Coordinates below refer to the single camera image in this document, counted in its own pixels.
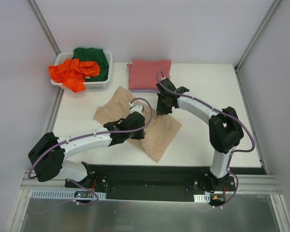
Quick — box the beige t shirt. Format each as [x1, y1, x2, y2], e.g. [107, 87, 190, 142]
[93, 87, 182, 162]

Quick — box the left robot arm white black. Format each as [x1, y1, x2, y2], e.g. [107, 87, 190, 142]
[28, 112, 145, 188]

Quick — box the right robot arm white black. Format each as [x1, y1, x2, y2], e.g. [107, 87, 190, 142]
[156, 78, 244, 193]

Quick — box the lavender folded t shirt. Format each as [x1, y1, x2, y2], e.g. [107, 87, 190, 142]
[131, 89, 160, 94]

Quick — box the pink folded t shirt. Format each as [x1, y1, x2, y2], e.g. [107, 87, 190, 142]
[127, 59, 172, 90]

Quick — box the white plastic basket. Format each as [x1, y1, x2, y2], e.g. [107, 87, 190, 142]
[48, 48, 113, 93]

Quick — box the green t shirt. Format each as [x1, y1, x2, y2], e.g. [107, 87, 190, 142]
[72, 47, 109, 83]

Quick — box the orange t shirt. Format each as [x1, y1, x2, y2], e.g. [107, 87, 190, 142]
[48, 58, 100, 93]

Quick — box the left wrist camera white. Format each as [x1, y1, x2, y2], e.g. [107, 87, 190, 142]
[129, 103, 145, 115]

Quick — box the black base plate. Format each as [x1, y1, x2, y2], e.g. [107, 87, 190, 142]
[36, 161, 267, 201]

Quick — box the right white cable duct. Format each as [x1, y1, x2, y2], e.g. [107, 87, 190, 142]
[193, 193, 211, 203]

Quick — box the white cable duct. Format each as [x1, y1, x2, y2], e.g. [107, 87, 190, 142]
[31, 189, 106, 201]
[193, 193, 211, 203]

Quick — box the left aluminium frame post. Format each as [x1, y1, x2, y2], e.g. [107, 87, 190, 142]
[27, 0, 61, 56]

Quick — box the aluminium frame post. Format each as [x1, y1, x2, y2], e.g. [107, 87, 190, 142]
[234, 0, 283, 73]
[27, 0, 61, 56]

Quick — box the left white cable duct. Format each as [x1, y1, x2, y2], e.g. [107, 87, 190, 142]
[31, 189, 106, 201]

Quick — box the right aluminium frame post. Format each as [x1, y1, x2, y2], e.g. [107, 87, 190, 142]
[234, 0, 283, 73]

